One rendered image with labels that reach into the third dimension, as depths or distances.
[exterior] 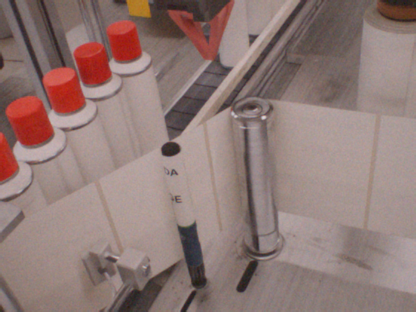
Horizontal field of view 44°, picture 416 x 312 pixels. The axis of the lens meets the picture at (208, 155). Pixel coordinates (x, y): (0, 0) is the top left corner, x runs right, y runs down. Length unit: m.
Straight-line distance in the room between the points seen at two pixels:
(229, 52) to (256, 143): 0.42
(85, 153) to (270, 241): 0.21
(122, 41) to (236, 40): 0.31
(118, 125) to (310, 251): 0.25
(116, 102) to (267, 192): 0.19
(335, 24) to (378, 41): 0.52
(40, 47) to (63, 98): 0.18
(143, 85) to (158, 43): 0.51
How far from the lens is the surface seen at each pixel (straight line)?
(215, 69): 0.88
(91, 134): 0.54
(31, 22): 0.67
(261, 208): 0.51
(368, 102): 0.64
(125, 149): 0.60
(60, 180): 0.52
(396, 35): 0.58
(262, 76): 0.87
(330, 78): 0.84
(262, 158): 0.47
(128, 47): 0.58
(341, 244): 0.58
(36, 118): 0.48
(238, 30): 0.84
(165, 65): 0.75
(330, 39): 1.05
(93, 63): 0.55
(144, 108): 0.61
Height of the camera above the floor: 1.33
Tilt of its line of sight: 40 degrees down
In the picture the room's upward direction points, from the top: 9 degrees counter-clockwise
